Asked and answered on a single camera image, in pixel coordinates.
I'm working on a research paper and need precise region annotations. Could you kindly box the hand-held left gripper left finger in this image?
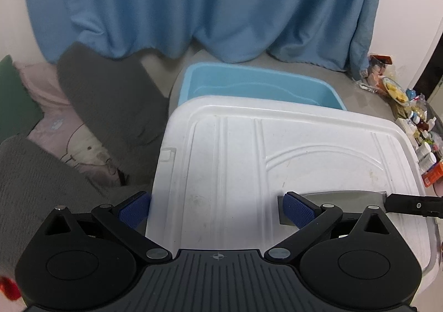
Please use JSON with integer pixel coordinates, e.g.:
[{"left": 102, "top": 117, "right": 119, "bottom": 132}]
[{"left": 37, "top": 191, "right": 172, "bottom": 265}]

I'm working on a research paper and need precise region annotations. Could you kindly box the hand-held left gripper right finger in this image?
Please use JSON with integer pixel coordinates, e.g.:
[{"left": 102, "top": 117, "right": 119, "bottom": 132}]
[{"left": 264, "top": 191, "right": 399, "bottom": 264}]

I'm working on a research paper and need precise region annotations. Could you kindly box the white plastic bin lid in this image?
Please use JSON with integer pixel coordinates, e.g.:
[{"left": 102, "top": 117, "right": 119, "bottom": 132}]
[{"left": 145, "top": 95, "right": 437, "bottom": 295}]

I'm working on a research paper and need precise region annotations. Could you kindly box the light blue plastic bin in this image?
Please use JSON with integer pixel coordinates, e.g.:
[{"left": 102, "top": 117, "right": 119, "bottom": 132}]
[{"left": 177, "top": 63, "right": 347, "bottom": 112}]

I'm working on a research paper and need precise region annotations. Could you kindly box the grey knitted blanket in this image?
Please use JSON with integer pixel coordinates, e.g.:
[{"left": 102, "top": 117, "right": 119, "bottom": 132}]
[{"left": 0, "top": 135, "right": 111, "bottom": 280}]

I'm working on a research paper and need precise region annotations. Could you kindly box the pink printed pillow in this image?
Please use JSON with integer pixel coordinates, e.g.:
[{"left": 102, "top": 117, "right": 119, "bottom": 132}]
[{"left": 12, "top": 63, "right": 122, "bottom": 188}]

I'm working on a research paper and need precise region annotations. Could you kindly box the white medicine box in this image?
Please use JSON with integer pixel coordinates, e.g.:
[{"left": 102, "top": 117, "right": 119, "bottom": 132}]
[{"left": 395, "top": 117, "right": 416, "bottom": 136}]

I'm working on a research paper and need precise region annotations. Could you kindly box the orange cardboard box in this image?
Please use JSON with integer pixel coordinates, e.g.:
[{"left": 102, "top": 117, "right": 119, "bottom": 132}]
[{"left": 422, "top": 162, "right": 443, "bottom": 188}]

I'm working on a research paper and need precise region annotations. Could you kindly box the red round object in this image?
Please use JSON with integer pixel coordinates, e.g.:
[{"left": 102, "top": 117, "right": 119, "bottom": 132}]
[{"left": 0, "top": 275, "right": 22, "bottom": 301}]

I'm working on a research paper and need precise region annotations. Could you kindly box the plate of yellow food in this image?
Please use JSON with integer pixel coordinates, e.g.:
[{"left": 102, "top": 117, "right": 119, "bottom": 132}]
[{"left": 382, "top": 77, "right": 409, "bottom": 105}]

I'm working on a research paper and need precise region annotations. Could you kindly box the green pillow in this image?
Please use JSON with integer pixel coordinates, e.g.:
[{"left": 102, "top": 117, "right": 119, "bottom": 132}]
[{"left": 0, "top": 55, "right": 44, "bottom": 141}]

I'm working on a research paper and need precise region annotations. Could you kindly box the clear box with red lid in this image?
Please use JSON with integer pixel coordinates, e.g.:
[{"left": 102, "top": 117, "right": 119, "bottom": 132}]
[{"left": 367, "top": 54, "right": 394, "bottom": 78}]

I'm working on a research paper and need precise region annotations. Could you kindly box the dark wooden door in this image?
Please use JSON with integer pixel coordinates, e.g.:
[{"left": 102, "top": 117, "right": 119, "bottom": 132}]
[{"left": 413, "top": 54, "right": 443, "bottom": 106}]

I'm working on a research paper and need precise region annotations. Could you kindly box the blue curtain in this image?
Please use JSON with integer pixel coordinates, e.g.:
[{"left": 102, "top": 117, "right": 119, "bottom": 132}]
[{"left": 21, "top": 0, "right": 387, "bottom": 72}]

